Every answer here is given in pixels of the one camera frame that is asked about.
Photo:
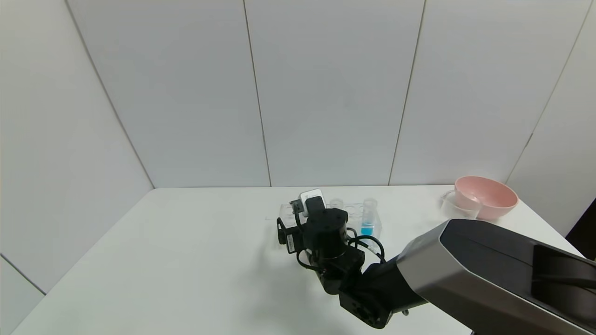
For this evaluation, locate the test tube with blue pigment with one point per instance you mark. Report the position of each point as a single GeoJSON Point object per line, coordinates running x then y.
{"type": "Point", "coordinates": [367, 229]}

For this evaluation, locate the clear glass beaker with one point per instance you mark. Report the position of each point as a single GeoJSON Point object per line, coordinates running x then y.
{"type": "Point", "coordinates": [458, 209]}

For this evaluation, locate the white grey right wrist camera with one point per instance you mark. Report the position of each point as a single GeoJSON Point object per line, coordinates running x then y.
{"type": "Point", "coordinates": [311, 200]}

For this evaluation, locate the test tube with yellow pigment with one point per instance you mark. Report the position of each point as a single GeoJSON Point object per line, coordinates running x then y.
{"type": "Point", "coordinates": [336, 203]}

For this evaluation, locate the clear plastic test tube rack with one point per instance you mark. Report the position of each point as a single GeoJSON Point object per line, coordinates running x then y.
{"type": "Point", "coordinates": [356, 214]}

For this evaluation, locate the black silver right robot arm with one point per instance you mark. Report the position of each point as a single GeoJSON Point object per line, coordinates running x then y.
{"type": "Point", "coordinates": [465, 274]}

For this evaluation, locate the pink bowl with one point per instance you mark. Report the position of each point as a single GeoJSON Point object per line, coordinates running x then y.
{"type": "Point", "coordinates": [493, 197]}

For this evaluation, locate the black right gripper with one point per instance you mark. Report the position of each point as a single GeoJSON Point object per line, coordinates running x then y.
{"type": "Point", "coordinates": [289, 242]}

